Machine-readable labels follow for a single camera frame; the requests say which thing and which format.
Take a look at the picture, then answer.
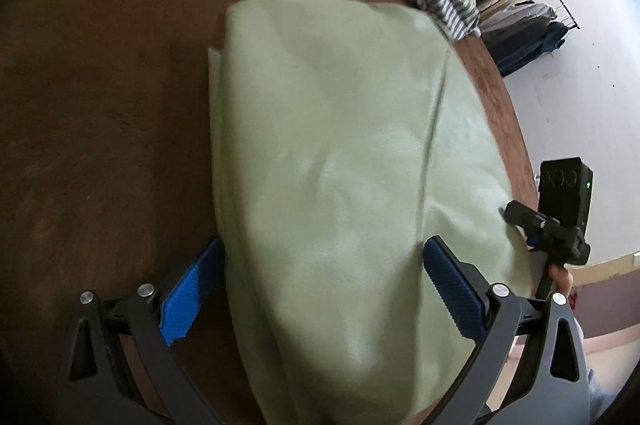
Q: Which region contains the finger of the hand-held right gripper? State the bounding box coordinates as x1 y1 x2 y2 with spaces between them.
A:
524 232 551 255
502 200 561 233

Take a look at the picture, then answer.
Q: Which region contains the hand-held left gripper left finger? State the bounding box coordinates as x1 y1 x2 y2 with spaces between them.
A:
55 237 226 425

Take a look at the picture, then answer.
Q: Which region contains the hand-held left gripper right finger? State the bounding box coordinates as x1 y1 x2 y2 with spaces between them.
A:
422 235 591 425

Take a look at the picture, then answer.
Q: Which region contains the green jacket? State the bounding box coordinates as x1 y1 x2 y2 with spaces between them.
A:
207 0 538 425

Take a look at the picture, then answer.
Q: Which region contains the row of hanging clothes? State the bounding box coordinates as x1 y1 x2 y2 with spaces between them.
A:
470 0 571 78

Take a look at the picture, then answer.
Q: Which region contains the person's right hand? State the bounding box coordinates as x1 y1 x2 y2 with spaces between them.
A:
547 264 576 298

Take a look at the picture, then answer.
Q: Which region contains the cream board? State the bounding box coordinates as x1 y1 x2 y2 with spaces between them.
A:
570 250 640 288

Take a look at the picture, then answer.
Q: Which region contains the person's grey clothing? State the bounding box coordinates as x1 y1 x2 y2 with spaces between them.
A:
570 320 616 425

